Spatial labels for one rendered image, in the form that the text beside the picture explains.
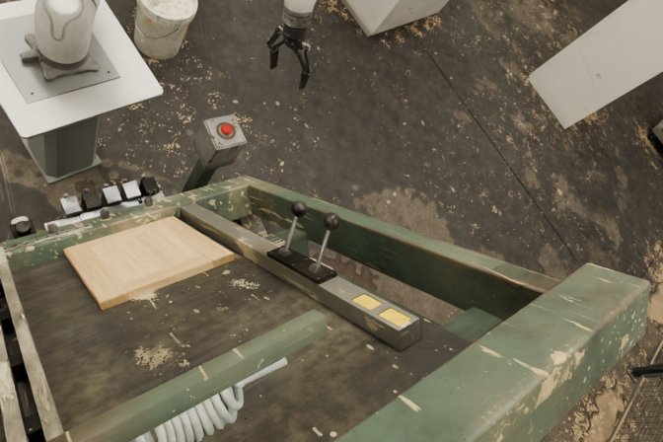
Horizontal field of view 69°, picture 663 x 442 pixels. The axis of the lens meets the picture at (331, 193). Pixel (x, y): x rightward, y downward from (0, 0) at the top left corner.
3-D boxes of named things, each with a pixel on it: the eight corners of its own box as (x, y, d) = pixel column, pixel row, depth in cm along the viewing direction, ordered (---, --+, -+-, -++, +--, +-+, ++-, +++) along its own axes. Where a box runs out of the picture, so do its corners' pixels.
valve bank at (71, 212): (154, 185, 185) (165, 158, 166) (168, 219, 182) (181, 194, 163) (2, 226, 157) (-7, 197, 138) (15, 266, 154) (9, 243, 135)
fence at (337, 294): (196, 214, 156) (194, 202, 154) (420, 338, 83) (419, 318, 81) (182, 219, 153) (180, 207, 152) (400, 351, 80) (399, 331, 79)
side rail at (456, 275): (266, 209, 171) (261, 180, 168) (580, 341, 87) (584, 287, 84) (252, 214, 168) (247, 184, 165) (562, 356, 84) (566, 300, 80)
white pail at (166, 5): (169, 15, 289) (184, -47, 251) (195, 55, 286) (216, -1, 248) (118, 27, 270) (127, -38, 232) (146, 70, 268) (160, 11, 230)
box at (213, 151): (221, 137, 186) (234, 112, 171) (233, 165, 183) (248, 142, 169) (191, 144, 179) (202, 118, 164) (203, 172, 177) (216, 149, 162)
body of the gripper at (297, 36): (277, 19, 151) (274, 44, 158) (298, 33, 149) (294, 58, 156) (293, 12, 156) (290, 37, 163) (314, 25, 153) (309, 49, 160)
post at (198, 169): (179, 215, 244) (216, 146, 183) (183, 226, 243) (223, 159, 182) (167, 219, 241) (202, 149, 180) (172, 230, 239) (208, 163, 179)
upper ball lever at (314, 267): (316, 273, 102) (334, 212, 102) (327, 279, 99) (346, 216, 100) (302, 270, 100) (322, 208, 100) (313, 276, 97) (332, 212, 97)
